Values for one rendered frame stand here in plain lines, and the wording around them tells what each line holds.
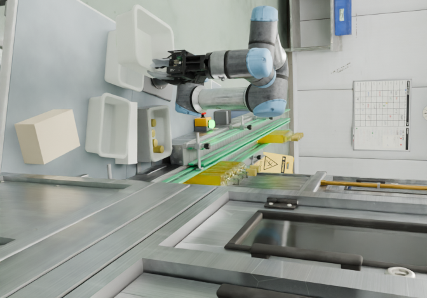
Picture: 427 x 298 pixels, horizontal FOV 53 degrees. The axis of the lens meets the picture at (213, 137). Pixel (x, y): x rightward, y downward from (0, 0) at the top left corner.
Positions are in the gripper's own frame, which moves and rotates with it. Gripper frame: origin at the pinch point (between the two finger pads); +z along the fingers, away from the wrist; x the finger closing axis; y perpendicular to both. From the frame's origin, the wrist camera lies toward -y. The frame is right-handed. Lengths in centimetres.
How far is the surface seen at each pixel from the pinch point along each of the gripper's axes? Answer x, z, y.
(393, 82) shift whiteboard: -105, -64, -647
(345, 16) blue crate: -196, 5, -564
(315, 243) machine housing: 37, -54, 39
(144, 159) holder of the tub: 26, 29, -45
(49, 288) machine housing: 41, -27, 66
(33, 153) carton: 25.2, 30.3, 13.3
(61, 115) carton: 13.5, 27.2, 6.0
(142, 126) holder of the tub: 13, 29, -42
